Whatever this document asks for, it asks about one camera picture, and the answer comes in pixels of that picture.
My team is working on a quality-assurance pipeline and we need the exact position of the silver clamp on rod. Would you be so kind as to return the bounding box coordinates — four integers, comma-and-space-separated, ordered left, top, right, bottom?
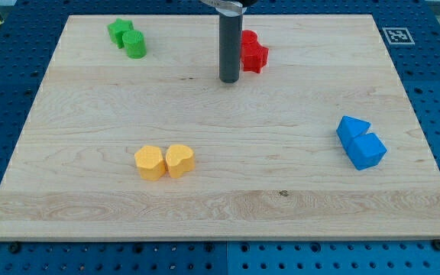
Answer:
200, 0, 247, 17

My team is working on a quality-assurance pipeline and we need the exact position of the yellow pentagon block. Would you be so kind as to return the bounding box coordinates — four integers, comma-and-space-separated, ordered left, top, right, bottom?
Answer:
134, 145, 166, 181

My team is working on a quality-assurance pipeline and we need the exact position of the light wooden board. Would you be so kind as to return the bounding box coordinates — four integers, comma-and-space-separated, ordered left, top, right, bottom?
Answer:
0, 15, 440, 242

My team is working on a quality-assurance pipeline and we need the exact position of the blue cube block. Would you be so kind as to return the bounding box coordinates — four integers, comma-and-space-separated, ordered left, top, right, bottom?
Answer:
346, 133, 387, 170

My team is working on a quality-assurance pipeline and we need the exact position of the red star block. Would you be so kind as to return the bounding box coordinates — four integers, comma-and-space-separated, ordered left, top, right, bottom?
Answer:
241, 41, 269, 73

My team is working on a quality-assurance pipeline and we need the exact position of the green cylinder block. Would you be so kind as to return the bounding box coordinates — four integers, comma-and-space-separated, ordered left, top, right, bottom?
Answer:
122, 30, 147, 59

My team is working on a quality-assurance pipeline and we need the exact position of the blue triangle block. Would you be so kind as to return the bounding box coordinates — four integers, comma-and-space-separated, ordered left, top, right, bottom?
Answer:
336, 115, 370, 150

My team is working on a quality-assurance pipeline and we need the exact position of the white fiducial marker tag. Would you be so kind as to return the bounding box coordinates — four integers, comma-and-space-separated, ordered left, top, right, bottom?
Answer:
383, 27, 415, 45

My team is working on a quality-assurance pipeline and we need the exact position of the red cylinder block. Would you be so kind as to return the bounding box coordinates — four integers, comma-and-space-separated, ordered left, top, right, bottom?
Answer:
241, 30, 258, 47

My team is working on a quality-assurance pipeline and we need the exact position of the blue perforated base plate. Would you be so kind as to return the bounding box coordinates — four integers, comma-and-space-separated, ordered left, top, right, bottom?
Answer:
0, 1, 440, 274

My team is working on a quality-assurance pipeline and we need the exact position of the dark grey cylindrical pointer rod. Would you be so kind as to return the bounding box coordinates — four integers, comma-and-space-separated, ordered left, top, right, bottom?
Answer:
219, 11, 243, 83

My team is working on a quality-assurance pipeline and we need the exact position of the green star block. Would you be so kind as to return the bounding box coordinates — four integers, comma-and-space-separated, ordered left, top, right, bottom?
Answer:
107, 18, 134, 49

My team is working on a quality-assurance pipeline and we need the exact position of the yellow heart block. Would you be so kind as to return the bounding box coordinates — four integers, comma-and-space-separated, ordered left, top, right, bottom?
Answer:
166, 144, 196, 178

